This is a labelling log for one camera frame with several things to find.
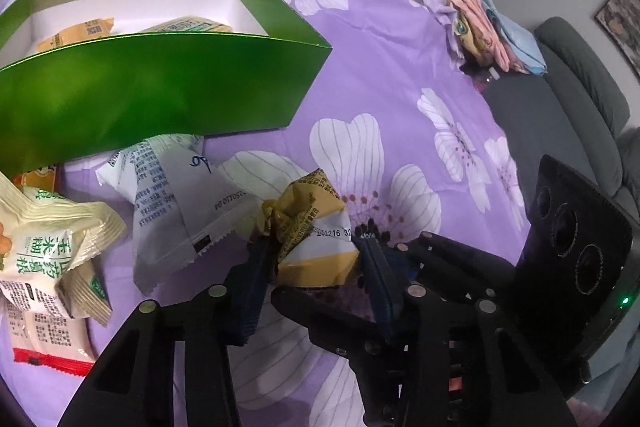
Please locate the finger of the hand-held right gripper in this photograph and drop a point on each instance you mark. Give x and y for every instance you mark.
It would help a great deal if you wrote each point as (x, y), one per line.
(325, 322)
(465, 262)

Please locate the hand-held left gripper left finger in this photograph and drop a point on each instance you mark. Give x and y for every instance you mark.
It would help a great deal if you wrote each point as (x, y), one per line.
(247, 297)

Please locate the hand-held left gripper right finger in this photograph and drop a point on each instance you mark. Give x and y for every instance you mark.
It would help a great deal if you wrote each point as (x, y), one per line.
(377, 292)

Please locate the yellow white snack packet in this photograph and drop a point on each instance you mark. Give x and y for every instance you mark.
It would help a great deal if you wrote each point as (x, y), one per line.
(310, 207)

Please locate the green cardboard box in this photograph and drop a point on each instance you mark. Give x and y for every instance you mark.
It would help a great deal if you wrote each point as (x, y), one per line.
(150, 82)

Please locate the white grey snack packet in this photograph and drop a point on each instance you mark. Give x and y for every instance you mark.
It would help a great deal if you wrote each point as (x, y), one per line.
(165, 197)

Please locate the grey sofa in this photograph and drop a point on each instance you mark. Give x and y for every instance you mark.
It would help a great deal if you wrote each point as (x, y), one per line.
(565, 107)

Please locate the small dark object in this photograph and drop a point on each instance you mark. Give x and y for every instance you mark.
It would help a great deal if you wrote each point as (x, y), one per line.
(484, 79)

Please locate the white red-edged snack packet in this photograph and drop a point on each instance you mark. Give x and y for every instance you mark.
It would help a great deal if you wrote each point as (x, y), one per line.
(50, 337)

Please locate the purple floral bedsheet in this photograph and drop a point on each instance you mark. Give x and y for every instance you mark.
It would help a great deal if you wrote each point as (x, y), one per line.
(375, 72)

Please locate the large cream green snack packet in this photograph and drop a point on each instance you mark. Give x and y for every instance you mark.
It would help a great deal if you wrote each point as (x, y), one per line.
(40, 227)

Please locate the pile of folded clothes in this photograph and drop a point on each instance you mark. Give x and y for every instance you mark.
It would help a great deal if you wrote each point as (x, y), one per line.
(480, 22)

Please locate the pale green biscuit packet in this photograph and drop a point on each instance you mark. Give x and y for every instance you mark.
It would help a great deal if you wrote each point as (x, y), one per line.
(190, 26)

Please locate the orange yellow biscuit packet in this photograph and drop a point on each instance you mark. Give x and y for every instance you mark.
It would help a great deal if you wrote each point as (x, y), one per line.
(75, 34)

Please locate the framed wall picture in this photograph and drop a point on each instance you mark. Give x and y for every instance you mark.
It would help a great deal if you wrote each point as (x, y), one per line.
(622, 27)

